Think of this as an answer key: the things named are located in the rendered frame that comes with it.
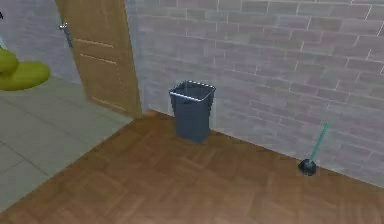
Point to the dark grey waste bin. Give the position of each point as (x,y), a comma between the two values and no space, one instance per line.
(191,113)

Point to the brown wooden room door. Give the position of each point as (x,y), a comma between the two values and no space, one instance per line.
(100,50)

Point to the yellow-green rounded seat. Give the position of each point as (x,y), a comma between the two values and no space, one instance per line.
(20,75)

